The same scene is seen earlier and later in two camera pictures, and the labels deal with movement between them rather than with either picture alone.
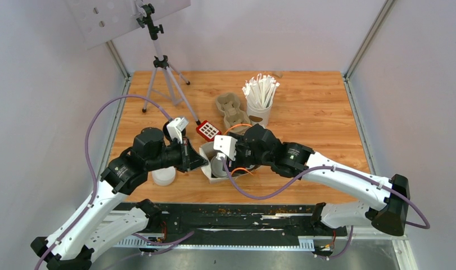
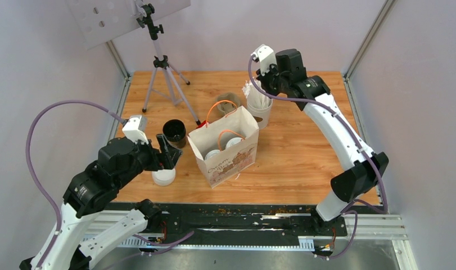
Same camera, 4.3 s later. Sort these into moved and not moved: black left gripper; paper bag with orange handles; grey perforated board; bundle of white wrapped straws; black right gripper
Moved: black right gripper; black left gripper; paper bag with orange handles
Not moved: grey perforated board; bundle of white wrapped straws
